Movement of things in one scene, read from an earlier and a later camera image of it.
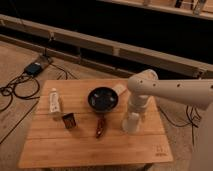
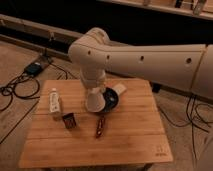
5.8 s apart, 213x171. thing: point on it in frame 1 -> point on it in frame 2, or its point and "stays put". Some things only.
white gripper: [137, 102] -> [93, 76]
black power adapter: [34, 68] stays put
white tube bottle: [54, 101] stays put
